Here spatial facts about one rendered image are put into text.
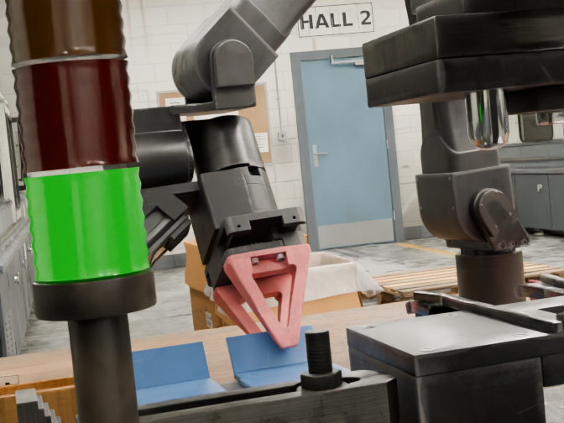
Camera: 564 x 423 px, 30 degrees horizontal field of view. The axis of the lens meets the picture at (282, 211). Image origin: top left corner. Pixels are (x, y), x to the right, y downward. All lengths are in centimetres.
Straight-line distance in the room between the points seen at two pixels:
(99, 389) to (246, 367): 46
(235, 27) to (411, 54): 36
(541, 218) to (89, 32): 1070
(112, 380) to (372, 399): 18
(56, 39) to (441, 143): 66
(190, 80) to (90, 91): 54
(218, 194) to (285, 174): 1076
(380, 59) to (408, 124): 1141
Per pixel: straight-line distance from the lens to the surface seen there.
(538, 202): 1104
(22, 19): 35
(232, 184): 84
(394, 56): 55
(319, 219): 1166
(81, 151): 34
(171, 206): 83
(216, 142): 86
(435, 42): 50
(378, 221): 1184
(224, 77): 85
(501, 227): 96
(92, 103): 34
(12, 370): 108
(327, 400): 49
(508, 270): 99
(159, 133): 86
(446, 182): 96
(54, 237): 34
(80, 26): 34
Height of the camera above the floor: 108
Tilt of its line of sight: 3 degrees down
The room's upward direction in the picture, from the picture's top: 6 degrees counter-clockwise
